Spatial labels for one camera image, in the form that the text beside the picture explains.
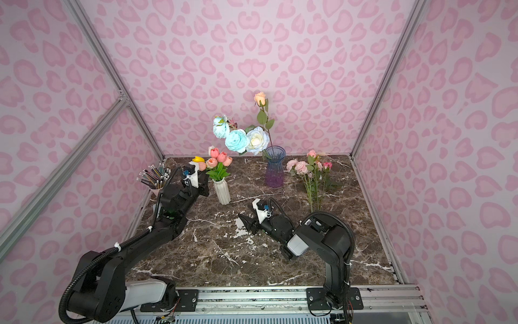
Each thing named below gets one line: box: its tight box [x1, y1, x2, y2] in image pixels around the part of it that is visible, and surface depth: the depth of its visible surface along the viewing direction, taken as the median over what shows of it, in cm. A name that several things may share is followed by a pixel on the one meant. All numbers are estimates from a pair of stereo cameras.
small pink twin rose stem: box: [285, 158, 313, 213], surface depth 106 cm
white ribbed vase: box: [211, 176, 232, 206], surface depth 92 cm
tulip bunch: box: [192, 145, 233, 182], surface depth 79 cm
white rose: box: [245, 126, 270, 156], surface depth 67 cm
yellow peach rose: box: [254, 91, 275, 149], surface depth 88 cm
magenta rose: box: [323, 162, 333, 194], surface depth 112 cm
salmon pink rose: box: [306, 149, 320, 212], surface depth 106 cm
